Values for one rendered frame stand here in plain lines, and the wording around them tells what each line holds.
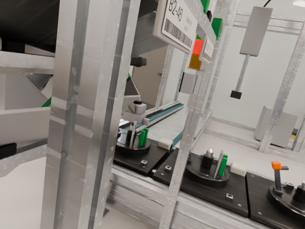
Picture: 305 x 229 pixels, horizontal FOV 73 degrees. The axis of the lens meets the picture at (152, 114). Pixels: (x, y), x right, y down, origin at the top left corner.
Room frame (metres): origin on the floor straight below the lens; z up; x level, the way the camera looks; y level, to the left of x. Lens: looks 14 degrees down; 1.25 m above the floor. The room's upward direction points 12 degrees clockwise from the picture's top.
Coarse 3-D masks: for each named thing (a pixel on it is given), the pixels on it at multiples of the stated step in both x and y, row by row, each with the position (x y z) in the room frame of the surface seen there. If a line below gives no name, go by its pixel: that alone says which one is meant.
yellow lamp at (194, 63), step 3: (192, 54) 0.78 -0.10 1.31; (195, 54) 0.77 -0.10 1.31; (192, 57) 0.77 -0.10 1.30; (195, 57) 0.77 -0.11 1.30; (198, 57) 0.76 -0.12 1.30; (192, 60) 0.77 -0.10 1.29; (195, 60) 0.77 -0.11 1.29; (198, 60) 0.76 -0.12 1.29; (189, 63) 0.79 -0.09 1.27; (192, 63) 0.77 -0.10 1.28; (195, 63) 0.77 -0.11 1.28; (198, 63) 0.76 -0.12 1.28; (201, 63) 0.77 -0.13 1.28; (189, 66) 0.78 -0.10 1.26; (192, 66) 0.77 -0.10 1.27; (195, 66) 0.76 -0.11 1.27; (198, 66) 0.76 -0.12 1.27; (198, 69) 0.79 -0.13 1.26
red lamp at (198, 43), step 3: (198, 39) 0.77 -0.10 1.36; (195, 42) 0.78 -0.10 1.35; (198, 42) 0.77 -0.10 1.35; (201, 42) 0.76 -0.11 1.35; (195, 45) 0.78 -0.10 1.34; (198, 45) 0.77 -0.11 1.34; (201, 45) 0.76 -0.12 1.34; (195, 48) 0.77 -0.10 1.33; (198, 48) 0.77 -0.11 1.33; (192, 51) 0.78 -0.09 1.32; (195, 51) 0.77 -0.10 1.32; (198, 51) 0.76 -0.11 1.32; (198, 54) 0.77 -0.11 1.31
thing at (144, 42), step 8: (144, 16) 0.25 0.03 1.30; (152, 16) 0.26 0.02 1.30; (144, 24) 0.27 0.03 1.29; (152, 24) 0.28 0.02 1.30; (136, 32) 0.29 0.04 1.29; (144, 32) 0.30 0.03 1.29; (136, 40) 0.32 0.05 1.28; (144, 40) 0.33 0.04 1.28; (152, 40) 0.34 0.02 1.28; (160, 40) 0.34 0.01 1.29; (136, 48) 0.36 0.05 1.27; (144, 48) 0.37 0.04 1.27; (152, 48) 0.38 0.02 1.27; (24, 72) 0.37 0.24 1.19; (32, 72) 0.38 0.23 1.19; (40, 72) 0.39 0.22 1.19; (48, 72) 0.40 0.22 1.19
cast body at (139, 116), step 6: (138, 102) 0.63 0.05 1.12; (138, 108) 0.62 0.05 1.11; (144, 108) 0.64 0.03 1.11; (126, 114) 0.63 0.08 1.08; (132, 114) 0.63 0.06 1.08; (138, 114) 0.62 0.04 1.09; (144, 114) 0.64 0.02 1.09; (132, 120) 0.63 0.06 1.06; (138, 120) 0.62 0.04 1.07; (144, 120) 0.63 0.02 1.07
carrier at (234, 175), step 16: (192, 160) 0.59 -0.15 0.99; (208, 160) 0.55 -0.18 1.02; (224, 160) 0.53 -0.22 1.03; (160, 176) 0.49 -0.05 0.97; (192, 176) 0.51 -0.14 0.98; (208, 176) 0.51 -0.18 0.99; (224, 176) 0.53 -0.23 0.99; (240, 176) 0.59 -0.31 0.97; (192, 192) 0.45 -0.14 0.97; (208, 192) 0.46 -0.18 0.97; (224, 192) 0.48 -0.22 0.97; (240, 192) 0.50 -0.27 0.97; (224, 208) 0.43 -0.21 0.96; (240, 208) 0.43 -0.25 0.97
